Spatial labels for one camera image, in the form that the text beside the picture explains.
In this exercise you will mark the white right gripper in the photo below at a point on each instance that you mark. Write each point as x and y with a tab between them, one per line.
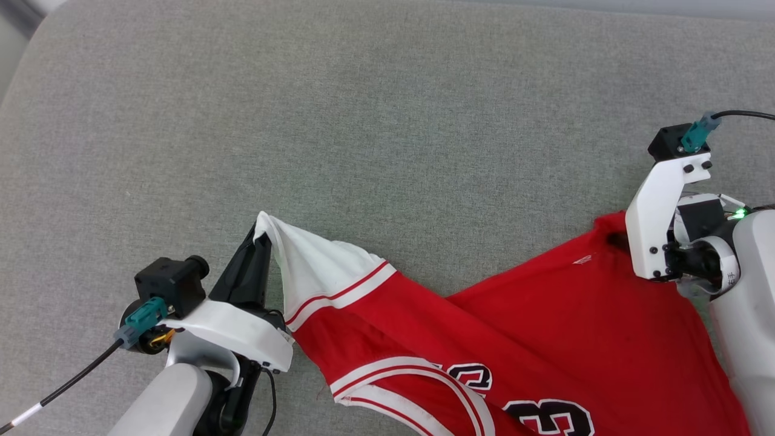
651	224

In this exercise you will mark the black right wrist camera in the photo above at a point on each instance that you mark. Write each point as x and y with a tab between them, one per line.
669	142

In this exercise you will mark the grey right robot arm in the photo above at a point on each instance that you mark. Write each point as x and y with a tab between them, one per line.
751	303

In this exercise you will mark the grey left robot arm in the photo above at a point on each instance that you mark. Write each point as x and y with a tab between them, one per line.
163	399

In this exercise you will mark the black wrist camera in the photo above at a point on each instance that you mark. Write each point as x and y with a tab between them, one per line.
172	284
669	142

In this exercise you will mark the red white basketball jersey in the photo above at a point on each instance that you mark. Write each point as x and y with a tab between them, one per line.
545	315

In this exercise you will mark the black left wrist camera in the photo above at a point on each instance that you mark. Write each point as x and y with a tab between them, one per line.
172	284

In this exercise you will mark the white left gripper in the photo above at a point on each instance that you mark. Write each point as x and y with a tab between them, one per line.
236	327

